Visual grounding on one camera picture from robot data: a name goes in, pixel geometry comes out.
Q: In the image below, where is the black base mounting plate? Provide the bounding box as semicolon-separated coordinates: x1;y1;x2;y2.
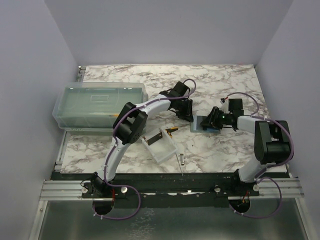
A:
51;172;259;209

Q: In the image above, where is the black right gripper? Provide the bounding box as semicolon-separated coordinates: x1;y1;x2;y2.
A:
200;107;232;131

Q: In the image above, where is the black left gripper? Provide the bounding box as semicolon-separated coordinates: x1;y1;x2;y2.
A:
174;99;193;122

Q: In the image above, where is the clear plastic storage box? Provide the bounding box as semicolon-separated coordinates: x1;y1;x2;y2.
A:
52;82;149;132

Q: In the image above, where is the thin metal rod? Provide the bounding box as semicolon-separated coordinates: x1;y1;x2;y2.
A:
175;152;184;176

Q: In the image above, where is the aluminium extrusion rail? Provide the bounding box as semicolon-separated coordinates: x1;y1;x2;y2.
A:
39;180;112;202

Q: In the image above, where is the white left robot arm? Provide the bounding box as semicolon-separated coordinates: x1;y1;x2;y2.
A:
90;78;197;198

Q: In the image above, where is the green leather card holder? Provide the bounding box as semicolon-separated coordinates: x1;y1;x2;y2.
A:
190;115;221;134

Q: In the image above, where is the small metal cylinder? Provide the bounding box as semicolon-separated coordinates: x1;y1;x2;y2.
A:
179;153;185;166

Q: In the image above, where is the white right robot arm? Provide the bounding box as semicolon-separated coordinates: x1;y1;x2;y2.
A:
200;98;294;196

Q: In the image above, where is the clear small plastic tray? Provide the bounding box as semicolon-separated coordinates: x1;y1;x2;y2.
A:
140;128;178;164

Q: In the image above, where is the yellow black utility knife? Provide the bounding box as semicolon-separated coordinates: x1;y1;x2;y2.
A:
165;127;179;138

